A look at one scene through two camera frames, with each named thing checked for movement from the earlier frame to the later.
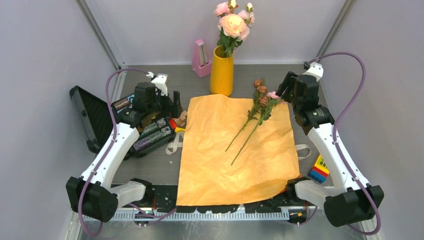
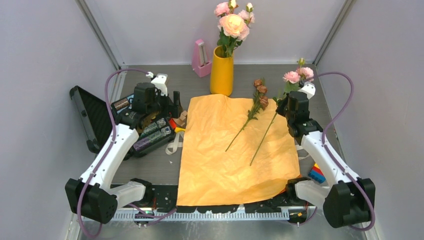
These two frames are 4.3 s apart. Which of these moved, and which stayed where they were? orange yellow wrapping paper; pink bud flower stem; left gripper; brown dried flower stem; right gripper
Moved: right gripper; pink bud flower stem
Stayed: left gripper; brown dried flower stem; orange yellow wrapping paper
